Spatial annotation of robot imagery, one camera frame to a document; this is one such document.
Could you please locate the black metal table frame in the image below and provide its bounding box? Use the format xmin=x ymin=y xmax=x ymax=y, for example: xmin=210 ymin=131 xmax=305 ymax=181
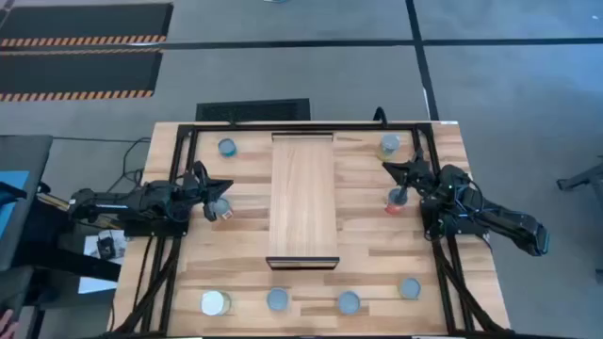
xmin=110 ymin=121 xmax=513 ymax=338

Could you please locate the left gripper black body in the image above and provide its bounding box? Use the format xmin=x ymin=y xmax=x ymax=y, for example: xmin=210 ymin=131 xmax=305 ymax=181
xmin=187 ymin=173 xmax=222 ymax=204

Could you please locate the red tomato can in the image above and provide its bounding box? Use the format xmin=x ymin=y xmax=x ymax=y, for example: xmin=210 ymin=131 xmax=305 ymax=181
xmin=383 ymin=186 xmax=410 ymax=217

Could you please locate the white paper sheet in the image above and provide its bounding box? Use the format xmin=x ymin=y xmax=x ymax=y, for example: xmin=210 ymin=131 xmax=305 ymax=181
xmin=77 ymin=234 xmax=128 ymax=296

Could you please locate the tall carrots can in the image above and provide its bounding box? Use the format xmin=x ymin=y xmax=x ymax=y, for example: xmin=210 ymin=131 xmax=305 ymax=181
xmin=378 ymin=133 xmax=402 ymax=162

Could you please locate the wooden shelf with black frame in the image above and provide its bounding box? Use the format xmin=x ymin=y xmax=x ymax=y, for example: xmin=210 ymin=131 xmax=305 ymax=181
xmin=265 ymin=131 xmax=341 ymax=271

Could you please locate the person's hand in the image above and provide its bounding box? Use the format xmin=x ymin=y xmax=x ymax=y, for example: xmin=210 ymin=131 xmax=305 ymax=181
xmin=0 ymin=309 xmax=19 ymax=339

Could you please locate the grey-lidded can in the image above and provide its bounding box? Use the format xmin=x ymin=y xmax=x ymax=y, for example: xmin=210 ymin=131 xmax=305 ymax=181
xmin=399 ymin=277 xmax=422 ymax=300

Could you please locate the small black device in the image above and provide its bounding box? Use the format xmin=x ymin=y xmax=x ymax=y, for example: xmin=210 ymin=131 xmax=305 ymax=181
xmin=96 ymin=237 xmax=117 ymax=259

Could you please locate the teal tuna can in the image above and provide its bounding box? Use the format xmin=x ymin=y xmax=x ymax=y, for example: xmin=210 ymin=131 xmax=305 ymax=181
xmin=217 ymin=137 xmax=238 ymax=158

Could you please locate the white-lidded can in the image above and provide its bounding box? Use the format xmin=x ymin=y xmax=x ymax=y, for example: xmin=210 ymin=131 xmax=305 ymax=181
xmin=199 ymin=289 xmax=233 ymax=317

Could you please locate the green sliced peaches can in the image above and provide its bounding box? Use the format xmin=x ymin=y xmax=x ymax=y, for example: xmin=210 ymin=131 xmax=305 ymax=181
xmin=266 ymin=287 xmax=290 ymax=313

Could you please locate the green and pink hearts can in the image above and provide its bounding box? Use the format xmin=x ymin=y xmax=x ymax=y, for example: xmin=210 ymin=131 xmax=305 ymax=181
xmin=336 ymin=290 xmax=362 ymax=315

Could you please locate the orange-sided can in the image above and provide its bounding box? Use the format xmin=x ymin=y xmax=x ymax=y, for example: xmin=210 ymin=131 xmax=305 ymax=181
xmin=211 ymin=196 xmax=235 ymax=221

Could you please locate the thin black cable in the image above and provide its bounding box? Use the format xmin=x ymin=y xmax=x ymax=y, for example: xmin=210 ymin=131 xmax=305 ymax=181
xmin=106 ymin=137 xmax=152 ymax=194

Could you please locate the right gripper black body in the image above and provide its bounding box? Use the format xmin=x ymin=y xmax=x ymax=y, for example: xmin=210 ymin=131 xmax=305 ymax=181
xmin=399 ymin=159 xmax=434 ymax=192

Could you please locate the black floor grate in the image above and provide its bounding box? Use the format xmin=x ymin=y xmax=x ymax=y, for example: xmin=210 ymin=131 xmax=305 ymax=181
xmin=195 ymin=97 xmax=312 ymax=122

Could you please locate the black hazard-striped floor mat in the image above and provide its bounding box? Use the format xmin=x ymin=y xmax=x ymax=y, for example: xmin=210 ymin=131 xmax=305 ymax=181
xmin=0 ymin=48 xmax=164 ymax=104
xmin=0 ymin=2 xmax=174 ymax=48

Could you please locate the black tripod leg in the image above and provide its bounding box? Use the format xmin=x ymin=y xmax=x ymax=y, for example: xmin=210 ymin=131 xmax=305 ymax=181
xmin=556 ymin=162 xmax=603 ymax=192

